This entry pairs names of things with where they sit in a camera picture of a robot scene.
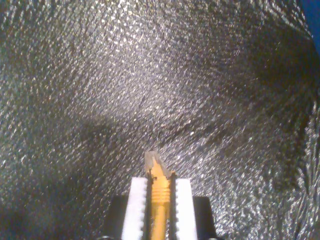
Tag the black bubble mat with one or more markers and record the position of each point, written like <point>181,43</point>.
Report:
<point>150,75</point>

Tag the blue chassis under rack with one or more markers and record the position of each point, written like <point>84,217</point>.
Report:
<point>312,15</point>

